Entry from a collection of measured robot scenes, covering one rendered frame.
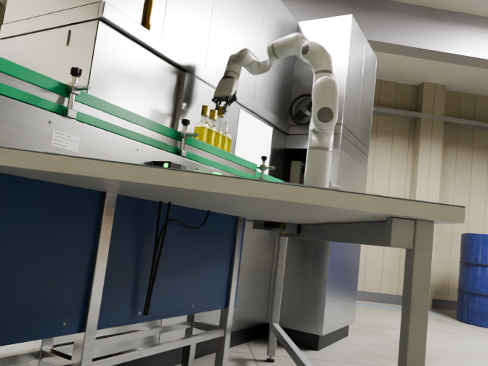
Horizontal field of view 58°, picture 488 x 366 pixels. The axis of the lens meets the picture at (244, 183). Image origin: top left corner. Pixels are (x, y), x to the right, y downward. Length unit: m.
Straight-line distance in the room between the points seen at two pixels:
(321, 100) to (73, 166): 1.02
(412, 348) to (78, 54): 1.40
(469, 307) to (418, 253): 4.23
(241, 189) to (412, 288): 0.41
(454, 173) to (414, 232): 5.35
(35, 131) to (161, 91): 0.87
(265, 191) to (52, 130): 0.57
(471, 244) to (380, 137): 1.74
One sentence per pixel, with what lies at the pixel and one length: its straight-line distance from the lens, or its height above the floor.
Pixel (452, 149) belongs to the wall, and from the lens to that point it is 6.35.
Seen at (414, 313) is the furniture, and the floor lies 0.53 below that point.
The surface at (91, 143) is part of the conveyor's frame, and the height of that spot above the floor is 0.83.
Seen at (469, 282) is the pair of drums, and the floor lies 0.42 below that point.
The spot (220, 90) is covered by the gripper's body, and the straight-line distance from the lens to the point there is 2.02.
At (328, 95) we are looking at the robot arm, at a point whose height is 1.18.
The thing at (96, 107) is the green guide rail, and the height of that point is 0.94.
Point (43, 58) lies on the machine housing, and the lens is 1.89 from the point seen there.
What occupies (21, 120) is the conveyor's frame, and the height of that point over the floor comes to 0.84.
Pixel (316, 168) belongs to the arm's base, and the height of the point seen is 0.92.
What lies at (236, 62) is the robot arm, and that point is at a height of 1.41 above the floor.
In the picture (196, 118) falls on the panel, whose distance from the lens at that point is 2.04.
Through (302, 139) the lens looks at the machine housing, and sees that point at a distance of 2.90.
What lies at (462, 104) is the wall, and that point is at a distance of 6.57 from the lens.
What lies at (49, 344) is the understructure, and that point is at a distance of 1.46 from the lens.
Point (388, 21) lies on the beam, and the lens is 4.30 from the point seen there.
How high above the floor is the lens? 0.64
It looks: 7 degrees up
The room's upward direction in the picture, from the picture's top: 7 degrees clockwise
